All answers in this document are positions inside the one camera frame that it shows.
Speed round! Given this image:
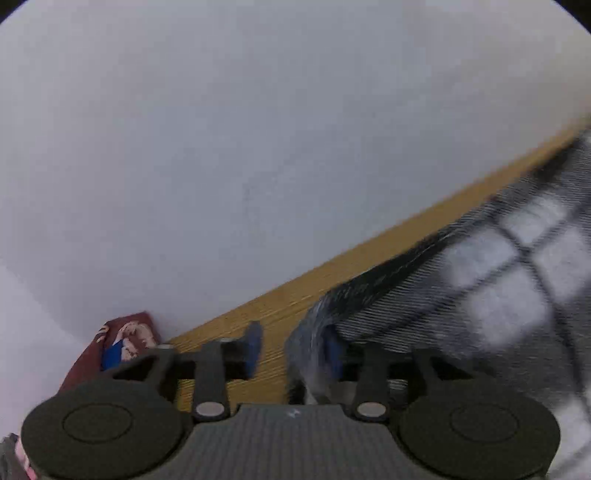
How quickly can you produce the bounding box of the black white plaid shirt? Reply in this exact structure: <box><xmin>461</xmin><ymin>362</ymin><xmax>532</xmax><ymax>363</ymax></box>
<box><xmin>284</xmin><ymin>133</ymin><xmax>590</xmax><ymax>479</ymax></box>

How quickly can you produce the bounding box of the maroon blue printed garment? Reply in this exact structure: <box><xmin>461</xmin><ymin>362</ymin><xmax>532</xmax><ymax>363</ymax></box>
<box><xmin>58</xmin><ymin>312</ymin><xmax>160</xmax><ymax>393</ymax></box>

